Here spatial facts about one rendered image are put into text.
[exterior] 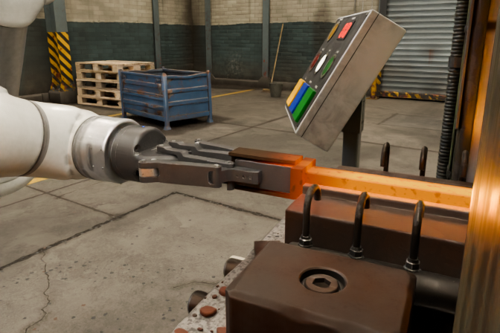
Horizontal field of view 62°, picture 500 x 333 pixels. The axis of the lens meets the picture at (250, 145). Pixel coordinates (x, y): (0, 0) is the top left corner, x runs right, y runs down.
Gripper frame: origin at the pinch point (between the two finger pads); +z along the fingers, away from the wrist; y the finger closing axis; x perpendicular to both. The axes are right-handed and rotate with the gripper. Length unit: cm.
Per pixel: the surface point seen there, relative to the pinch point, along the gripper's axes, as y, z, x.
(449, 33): -800, 1, 25
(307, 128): -37.6, -7.6, -2.9
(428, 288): 10.4, 18.0, -3.6
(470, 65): -18.6, 19.6, 11.7
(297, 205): 6.2, 5.9, -0.6
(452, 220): 3.4, 19.2, -0.6
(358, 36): -41.4, 0.6, 15.2
